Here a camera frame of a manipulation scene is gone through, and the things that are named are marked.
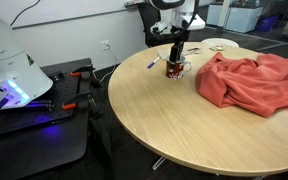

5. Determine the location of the blue and white marker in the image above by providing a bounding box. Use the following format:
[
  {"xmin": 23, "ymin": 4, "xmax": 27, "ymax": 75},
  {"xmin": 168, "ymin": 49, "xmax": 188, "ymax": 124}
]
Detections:
[{"xmin": 146, "ymin": 56, "xmax": 161, "ymax": 70}]

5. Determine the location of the chrome table leg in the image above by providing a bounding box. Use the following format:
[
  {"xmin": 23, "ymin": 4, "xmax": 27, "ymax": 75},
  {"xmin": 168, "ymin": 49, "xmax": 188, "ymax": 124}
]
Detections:
[{"xmin": 151, "ymin": 155, "xmax": 167, "ymax": 171}]

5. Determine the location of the beige paper sheet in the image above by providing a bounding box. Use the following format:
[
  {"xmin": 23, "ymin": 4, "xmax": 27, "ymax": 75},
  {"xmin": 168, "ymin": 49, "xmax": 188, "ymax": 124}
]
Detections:
[{"xmin": 156, "ymin": 46, "xmax": 174, "ymax": 61}]

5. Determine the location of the red mug white inside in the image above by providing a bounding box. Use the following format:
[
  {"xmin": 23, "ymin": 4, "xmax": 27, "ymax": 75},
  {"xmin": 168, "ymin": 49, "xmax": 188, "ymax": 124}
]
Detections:
[{"xmin": 165, "ymin": 55, "xmax": 193, "ymax": 80}]

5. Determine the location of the black clamp orange handle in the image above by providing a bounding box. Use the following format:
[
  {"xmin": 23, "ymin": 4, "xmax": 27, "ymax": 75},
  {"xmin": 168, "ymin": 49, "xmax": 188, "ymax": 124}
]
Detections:
[
  {"xmin": 69, "ymin": 64, "xmax": 97, "ymax": 88},
  {"xmin": 61, "ymin": 89, "xmax": 104, "ymax": 120}
]

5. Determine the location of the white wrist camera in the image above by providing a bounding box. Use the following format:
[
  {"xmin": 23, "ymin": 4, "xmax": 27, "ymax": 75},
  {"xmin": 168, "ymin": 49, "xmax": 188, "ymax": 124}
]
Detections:
[{"xmin": 149, "ymin": 20, "xmax": 172, "ymax": 35}]

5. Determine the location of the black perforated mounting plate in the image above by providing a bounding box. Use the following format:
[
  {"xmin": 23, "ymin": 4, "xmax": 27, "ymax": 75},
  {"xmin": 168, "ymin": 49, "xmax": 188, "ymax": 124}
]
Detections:
[{"xmin": 0, "ymin": 58, "xmax": 95, "ymax": 140}]

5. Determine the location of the black office chair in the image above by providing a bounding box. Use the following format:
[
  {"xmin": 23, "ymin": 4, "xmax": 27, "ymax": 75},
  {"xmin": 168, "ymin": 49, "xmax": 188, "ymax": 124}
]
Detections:
[{"xmin": 137, "ymin": 2, "xmax": 172, "ymax": 48}]

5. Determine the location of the white cabinet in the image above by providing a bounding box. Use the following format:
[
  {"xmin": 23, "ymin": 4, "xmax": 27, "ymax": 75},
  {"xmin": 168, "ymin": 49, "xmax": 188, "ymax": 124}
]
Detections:
[{"xmin": 206, "ymin": 0, "xmax": 264, "ymax": 34}]

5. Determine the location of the red-orange cloth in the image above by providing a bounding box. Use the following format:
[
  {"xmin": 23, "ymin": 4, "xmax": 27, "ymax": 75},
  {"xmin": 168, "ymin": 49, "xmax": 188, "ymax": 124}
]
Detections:
[{"xmin": 195, "ymin": 51, "xmax": 288, "ymax": 118}]

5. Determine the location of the white wall outlet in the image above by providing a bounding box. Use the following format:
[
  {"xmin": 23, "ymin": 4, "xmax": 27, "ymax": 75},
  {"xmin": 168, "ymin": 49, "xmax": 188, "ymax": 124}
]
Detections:
[{"xmin": 100, "ymin": 39, "xmax": 111, "ymax": 51}]

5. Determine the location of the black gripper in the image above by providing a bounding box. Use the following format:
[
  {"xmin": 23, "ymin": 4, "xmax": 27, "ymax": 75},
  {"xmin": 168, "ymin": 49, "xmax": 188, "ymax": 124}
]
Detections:
[{"xmin": 152, "ymin": 28, "xmax": 189, "ymax": 64}]

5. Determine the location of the black wall cable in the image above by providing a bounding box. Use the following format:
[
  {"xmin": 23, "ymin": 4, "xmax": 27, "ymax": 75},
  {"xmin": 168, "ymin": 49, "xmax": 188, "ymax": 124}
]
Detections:
[{"xmin": 9, "ymin": 0, "xmax": 42, "ymax": 27}]

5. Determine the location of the black connector cable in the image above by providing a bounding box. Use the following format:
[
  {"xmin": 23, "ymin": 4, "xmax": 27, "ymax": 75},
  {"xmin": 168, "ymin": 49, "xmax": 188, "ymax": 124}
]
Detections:
[{"xmin": 0, "ymin": 94, "xmax": 16, "ymax": 118}]

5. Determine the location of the white wall board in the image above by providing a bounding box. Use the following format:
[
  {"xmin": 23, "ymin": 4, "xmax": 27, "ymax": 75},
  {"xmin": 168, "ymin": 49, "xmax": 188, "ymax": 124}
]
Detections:
[{"xmin": 0, "ymin": 0, "xmax": 146, "ymax": 30}]

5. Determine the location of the white power cable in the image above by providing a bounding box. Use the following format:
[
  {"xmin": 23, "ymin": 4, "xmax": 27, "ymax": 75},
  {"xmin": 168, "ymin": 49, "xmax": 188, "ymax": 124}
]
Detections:
[{"xmin": 98, "ymin": 44, "xmax": 118, "ymax": 84}]

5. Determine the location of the small paper packet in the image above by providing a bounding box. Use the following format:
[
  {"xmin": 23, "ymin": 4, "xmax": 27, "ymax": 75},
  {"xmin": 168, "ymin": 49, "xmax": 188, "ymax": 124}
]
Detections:
[
  {"xmin": 209, "ymin": 45, "xmax": 226, "ymax": 52},
  {"xmin": 183, "ymin": 47, "xmax": 203, "ymax": 56}
]

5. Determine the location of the blue bin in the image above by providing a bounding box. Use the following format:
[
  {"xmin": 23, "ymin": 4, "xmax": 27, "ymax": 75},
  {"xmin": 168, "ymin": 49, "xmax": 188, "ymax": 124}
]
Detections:
[{"xmin": 255, "ymin": 14, "xmax": 280, "ymax": 33}]

